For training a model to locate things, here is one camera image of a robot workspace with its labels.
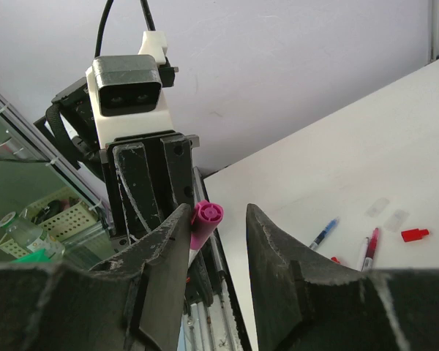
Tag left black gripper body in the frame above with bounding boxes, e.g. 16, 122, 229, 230
100, 133, 200, 238

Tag perforated cream basket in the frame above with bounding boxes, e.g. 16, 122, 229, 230
20, 186, 98, 242

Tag clear plastic bottle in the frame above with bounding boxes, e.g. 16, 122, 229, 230
0, 211, 65, 260

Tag aluminium rail frame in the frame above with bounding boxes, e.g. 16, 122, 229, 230
0, 94, 249, 350

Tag pink pen cap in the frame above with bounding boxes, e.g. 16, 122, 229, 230
190, 200, 224, 251

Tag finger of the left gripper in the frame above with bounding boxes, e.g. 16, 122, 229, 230
113, 143, 161, 232
161, 135, 195, 218

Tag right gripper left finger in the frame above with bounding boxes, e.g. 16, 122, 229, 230
0, 204, 191, 350

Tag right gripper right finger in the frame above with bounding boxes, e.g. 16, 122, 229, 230
246, 204, 439, 350

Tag white pen blue print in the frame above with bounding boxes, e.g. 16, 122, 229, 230
309, 217, 339, 251

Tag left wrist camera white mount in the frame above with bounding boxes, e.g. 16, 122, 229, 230
86, 31, 176, 149

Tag pink white pen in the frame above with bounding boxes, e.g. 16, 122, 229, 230
188, 249, 199, 267

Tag thin white red pen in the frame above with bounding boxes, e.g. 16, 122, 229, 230
356, 237, 370, 271

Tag clear pen cap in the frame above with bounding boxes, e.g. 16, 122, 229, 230
365, 197, 389, 218
383, 209, 409, 233

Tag black cable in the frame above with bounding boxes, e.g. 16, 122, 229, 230
94, 0, 157, 59

